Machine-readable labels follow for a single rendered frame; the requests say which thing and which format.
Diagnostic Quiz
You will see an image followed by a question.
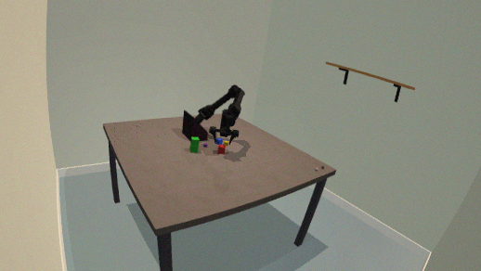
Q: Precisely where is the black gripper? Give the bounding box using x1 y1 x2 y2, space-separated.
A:
209 121 239 145

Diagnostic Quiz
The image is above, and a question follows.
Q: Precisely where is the red block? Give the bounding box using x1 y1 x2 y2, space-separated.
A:
217 145 226 155

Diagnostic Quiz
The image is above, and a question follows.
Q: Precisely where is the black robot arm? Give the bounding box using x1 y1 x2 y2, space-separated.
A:
195 84 245 137

